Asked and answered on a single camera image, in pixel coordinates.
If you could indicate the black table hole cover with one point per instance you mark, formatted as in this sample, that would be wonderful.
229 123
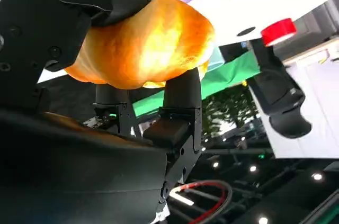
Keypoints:
246 31

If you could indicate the green cloth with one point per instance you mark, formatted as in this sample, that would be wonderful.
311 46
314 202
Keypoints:
227 75

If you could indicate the black device with red cap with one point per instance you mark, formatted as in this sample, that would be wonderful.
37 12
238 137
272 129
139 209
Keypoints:
275 83

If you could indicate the grey machine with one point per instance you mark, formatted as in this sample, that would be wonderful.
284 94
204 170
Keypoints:
317 20

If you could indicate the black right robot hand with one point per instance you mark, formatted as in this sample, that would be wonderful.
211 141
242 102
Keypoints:
66 171

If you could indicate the orange and white bread roll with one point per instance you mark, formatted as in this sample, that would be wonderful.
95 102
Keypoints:
148 44

